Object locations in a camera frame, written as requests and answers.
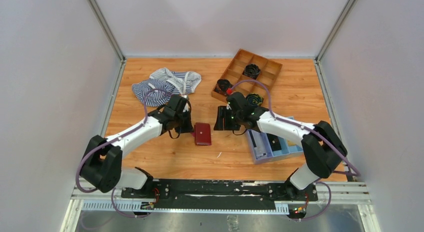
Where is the red leather card holder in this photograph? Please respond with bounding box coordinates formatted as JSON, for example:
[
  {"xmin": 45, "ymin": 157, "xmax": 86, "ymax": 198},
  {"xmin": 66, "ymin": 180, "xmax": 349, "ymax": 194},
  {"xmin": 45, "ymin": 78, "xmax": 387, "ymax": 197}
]
[{"xmin": 194, "ymin": 123, "xmax": 212, "ymax": 146}]

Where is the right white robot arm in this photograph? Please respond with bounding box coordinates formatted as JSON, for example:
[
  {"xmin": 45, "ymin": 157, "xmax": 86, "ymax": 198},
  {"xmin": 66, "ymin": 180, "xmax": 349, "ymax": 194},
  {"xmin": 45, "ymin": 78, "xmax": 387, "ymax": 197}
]
[{"xmin": 226, "ymin": 92, "xmax": 347, "ymax": 190}]

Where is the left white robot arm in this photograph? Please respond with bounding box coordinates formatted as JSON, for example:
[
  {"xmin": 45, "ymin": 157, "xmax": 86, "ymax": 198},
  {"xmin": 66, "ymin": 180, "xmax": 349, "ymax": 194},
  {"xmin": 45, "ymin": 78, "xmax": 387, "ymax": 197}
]
[{"xmin": 75, "ymin": 95, "xmax": 192, "ymax": 193}]

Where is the black yellow rolled belt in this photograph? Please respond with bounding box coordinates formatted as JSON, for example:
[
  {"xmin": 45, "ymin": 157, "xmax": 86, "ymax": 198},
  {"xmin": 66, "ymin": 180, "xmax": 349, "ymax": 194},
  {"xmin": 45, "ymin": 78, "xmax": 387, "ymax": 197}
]
[{"xmin": 245, "ymin": 94, "xmax": 264, "ymax": 108}]

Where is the silver item in organizer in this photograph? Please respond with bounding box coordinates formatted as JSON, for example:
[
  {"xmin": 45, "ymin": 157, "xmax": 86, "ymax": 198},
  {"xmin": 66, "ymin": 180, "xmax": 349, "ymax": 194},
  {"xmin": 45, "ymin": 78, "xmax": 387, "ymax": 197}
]
[{"xmin": 249, "ymin": 130, "xmax": 267, "ymax": 160}]

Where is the striped blue white cloth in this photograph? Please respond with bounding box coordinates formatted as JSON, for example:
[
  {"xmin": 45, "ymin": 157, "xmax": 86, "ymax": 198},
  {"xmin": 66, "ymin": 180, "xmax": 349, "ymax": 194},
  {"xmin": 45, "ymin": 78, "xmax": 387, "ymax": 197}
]
[{"xmin": 131, "ymin": 68, "xmax": 202, "ymax": 107}]

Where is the black rolled belt left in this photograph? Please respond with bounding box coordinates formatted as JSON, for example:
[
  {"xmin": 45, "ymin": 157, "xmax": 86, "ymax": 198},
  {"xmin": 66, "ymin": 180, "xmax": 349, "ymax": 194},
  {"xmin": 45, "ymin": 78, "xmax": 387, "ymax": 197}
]
[{"xmin": 213, "ymin": 79, "xmax": 233, "ymax": 96}]

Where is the black item in organizer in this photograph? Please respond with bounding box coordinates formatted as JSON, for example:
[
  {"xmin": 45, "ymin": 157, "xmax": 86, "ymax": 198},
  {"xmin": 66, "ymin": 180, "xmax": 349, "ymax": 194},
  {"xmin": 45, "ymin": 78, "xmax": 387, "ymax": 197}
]
[{"xmin": 267, "ymin": 134, "xmax": 282, "ymax": 151}]

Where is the blue plastic organizer box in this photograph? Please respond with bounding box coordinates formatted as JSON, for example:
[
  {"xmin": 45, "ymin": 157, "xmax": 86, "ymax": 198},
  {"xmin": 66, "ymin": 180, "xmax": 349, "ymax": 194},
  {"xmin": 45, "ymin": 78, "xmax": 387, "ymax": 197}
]
[{"xmin": 245, "ymin": 129, "xmax": 304, "ymax": 164}]

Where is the black rolled belt top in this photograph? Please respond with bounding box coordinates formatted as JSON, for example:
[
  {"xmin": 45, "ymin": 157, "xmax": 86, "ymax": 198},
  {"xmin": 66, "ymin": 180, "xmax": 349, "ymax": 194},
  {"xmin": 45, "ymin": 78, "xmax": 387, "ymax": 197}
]
[{"xmin": 242, "ymin": 64, "xmax": 261, "ymax": 79}]

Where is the gold item in organizer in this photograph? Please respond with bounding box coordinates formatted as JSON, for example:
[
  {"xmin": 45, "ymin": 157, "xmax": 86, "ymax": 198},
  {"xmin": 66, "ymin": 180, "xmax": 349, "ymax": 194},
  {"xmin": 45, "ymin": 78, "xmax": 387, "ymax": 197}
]
[{"xmin": 286, "ymin": 140, "xmax": 297, "ymax": 147}]

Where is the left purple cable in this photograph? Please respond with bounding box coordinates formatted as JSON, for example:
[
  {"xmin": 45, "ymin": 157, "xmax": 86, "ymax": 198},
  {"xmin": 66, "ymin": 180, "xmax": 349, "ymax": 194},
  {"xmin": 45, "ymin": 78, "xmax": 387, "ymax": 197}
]
[{"xmin": 75, "ymin": 88, "xmax": 173, "ymax": 219}]

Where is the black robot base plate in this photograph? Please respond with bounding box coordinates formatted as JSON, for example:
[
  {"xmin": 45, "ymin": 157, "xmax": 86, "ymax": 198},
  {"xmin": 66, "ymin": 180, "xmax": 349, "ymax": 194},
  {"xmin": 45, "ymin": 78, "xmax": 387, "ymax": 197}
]
[{"xmin": 121, "ymin": 179, "xmax": 318, "ymax": 210}]

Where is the white slotted cable duct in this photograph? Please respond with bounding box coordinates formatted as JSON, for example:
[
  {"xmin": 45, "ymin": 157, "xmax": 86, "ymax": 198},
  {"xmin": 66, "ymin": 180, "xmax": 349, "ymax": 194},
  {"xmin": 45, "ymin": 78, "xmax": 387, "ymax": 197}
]
[{"xmin": 81, "ymin": 201, "xmax": 290, "ymax": 214}]

